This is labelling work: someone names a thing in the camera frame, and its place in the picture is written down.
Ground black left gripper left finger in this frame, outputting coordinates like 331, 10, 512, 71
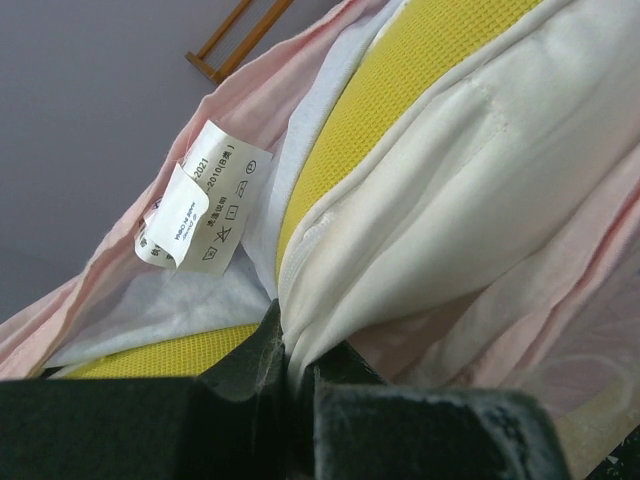
1, 304, 285, 479

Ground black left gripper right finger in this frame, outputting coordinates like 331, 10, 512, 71
299, 343, 571, 479

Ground blue and pink printed pillowcase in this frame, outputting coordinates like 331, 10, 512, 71
0, 0, 640, 446

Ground white and yellow pillow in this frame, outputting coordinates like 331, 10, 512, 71
49, 0, 640, 389

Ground white care label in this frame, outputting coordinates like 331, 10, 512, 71
135, 121, 273, 275

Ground wooden rack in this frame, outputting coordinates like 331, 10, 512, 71
185, 0, 294, 85

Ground black table front rail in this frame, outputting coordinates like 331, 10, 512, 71
586, 426, 640, 480

